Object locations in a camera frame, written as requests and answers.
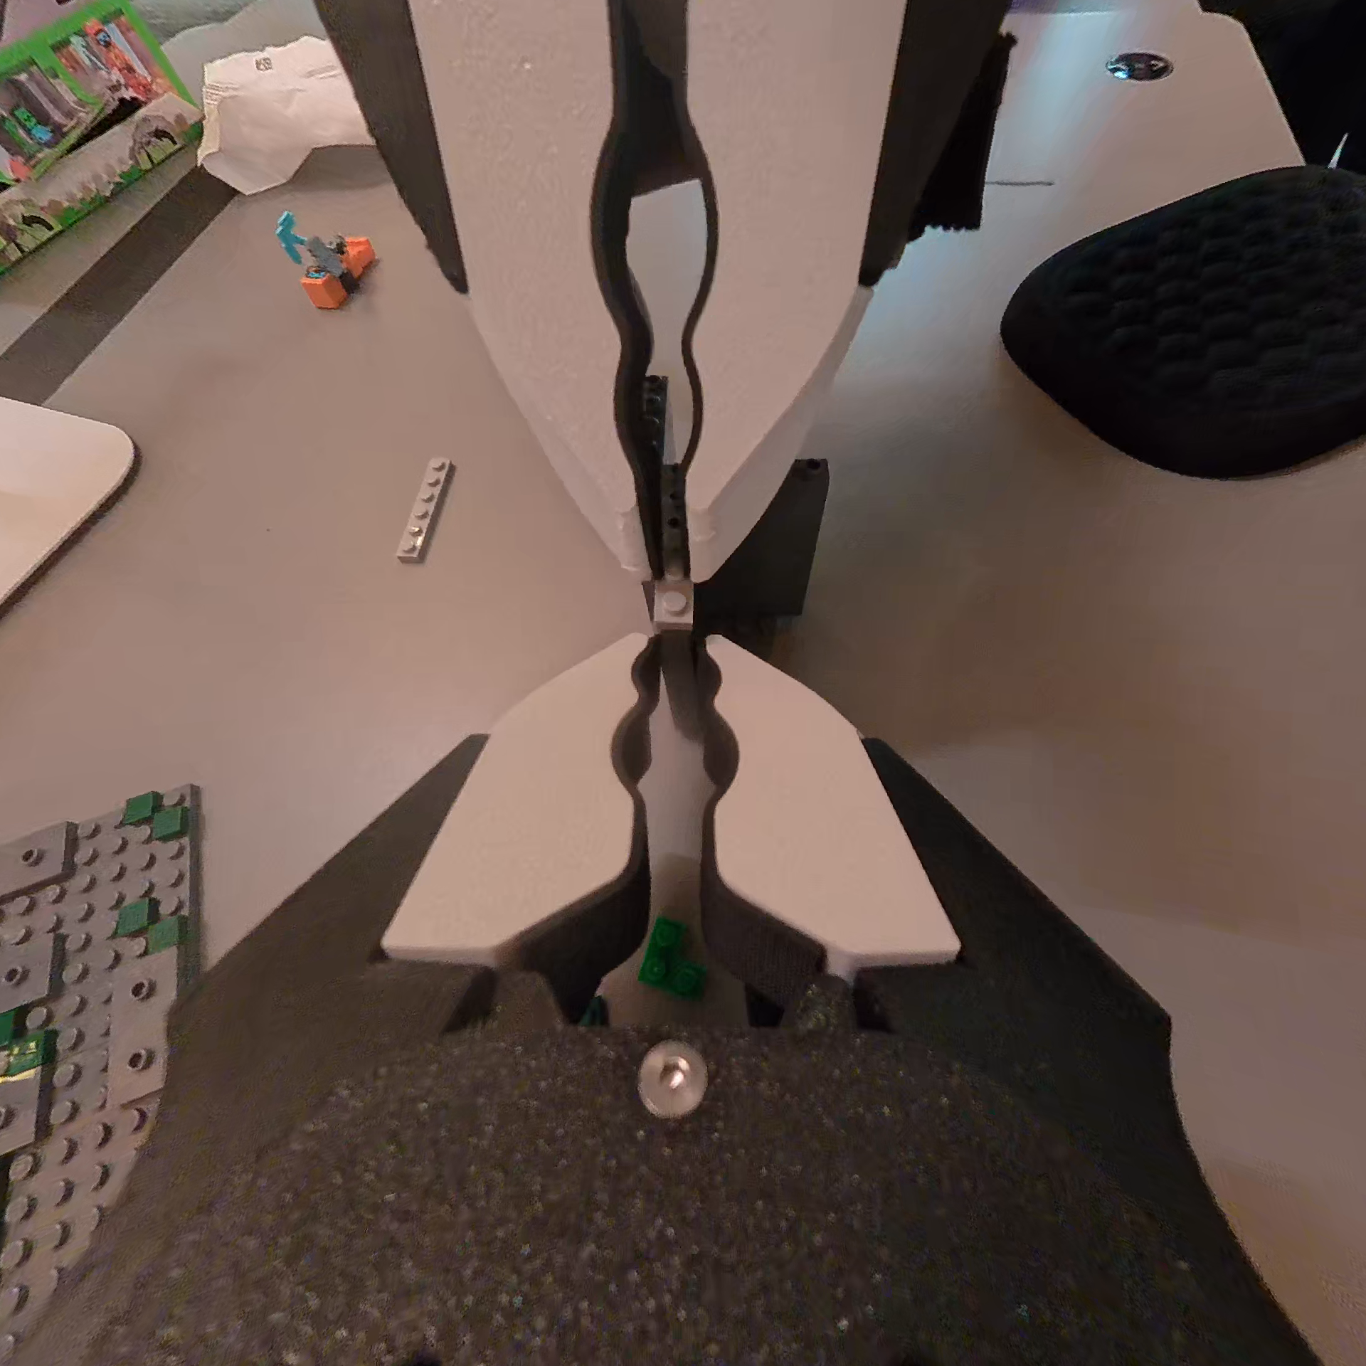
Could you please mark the grey brick build on baseplate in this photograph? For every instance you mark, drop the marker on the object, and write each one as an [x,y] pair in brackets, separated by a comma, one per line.
[85,1014]

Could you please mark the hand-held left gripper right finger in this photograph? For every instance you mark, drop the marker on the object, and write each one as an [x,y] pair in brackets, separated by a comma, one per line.
[833,854]

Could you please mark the round desk grommet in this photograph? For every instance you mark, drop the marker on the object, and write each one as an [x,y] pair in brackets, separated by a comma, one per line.
[1140,66]

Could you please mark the long light grey plate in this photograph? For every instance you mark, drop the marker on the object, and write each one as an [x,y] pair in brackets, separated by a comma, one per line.
[425,510]

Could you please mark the small green corner plate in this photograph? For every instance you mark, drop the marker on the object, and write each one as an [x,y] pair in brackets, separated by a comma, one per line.
[670,955]

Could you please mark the orange brick mini build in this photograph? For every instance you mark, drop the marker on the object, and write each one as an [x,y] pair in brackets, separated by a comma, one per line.
[326,280]

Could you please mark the black mesh cushion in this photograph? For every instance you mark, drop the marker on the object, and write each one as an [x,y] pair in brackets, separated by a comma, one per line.
[1196,321]

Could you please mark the white paper bag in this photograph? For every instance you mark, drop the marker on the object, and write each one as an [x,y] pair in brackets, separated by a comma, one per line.
[277,118]

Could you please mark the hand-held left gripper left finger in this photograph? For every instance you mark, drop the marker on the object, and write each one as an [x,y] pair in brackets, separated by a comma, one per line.
[522,843]

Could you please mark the dark grey cross wall piece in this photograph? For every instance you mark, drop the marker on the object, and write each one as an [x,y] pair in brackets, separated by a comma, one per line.
[779,555]

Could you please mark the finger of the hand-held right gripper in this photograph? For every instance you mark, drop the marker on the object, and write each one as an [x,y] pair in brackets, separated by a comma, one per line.
[789,160]
[513,160]

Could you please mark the short light grey plate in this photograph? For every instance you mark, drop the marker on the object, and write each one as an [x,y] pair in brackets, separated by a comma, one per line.
[670,607]

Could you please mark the green toy box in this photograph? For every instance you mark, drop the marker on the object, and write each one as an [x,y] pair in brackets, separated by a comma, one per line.
[75,139]

